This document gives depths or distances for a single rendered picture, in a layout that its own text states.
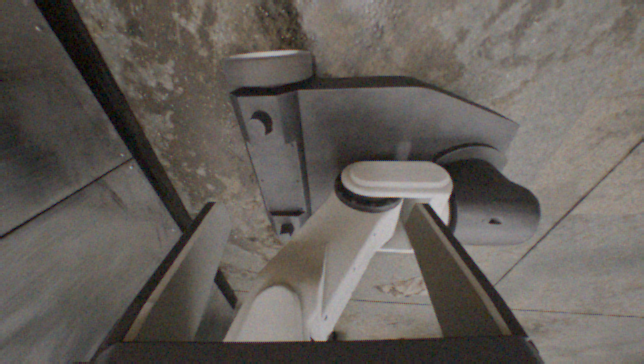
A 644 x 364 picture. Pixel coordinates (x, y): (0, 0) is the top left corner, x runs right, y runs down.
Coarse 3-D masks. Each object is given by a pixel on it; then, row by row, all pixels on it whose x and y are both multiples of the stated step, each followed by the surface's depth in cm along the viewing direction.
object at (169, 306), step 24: (216, 216) 9; (192, 240) 8; (216, 240) 9; (168, 264) 7; (192, 264) 8; (216, 264) 9; (144, 288) 6; (168, 288) 6; (192, 288) 8; (144, 312) 6; (168, 312) 6; (192, 312) 7; (120, 336) 5; (144, 336) 5; (168, 336) 6; (192, 336) 7
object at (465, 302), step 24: (432, 216) 9; (432, 240) 9; (456, 240) 8; (432, 264) 9; (456, 264) 7; (432, 288) 9; (456, 288) 7; (480, 288) 6; (456, 312) 7; (480, 312) 6; (504, 312) 6; (456, 336) 7; (528, 336) 5
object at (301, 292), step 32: (352, 192) 37; (320, 224) 34; (352, 224) 34; (384, 224) 37; (288, 256) 28; (320, 256) 28; (352, 256) 29; (256, 288) 22; (288, 288) 22; (320, 288) 22; (352, 288) 33; (256, 320) 19; (288, 320) 19; (320, 320) 23
